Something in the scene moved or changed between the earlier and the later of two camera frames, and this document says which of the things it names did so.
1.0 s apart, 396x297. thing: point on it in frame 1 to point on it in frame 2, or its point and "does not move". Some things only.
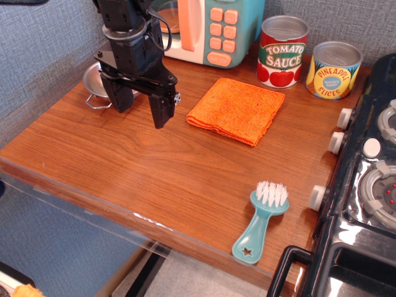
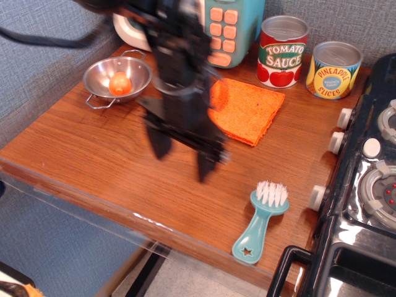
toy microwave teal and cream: (218, 33) does not move
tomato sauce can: (281, 51) does not move
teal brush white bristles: (268, 199) does not move
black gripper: (137, 57) to (182, 113)
